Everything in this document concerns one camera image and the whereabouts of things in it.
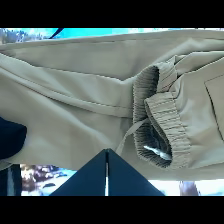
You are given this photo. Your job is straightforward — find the black cable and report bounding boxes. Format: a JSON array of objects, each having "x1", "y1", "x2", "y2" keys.
[{"x1": 49, "y1": 28, "x2": 65, "y2": 40}]

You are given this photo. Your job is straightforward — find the brown pants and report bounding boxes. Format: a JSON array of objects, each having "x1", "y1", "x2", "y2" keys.
[{"x1": 0, "y1": 28, "x2": 224, "y2": 182}]

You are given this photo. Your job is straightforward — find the black garment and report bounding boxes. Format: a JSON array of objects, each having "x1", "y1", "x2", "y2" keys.
[{"x1": 0, "y1": 115, "x2": 28, "y2": 162}]

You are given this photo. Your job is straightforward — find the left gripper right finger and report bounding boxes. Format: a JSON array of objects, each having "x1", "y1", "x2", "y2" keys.
[{"x1": 107, "y1": 148, "x2": 166, "y2": 197}]

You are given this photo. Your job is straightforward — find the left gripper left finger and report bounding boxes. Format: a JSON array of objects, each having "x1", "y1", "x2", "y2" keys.
[{"x1": 49, "y1": 148, "x2": 108, "y2": 197}]

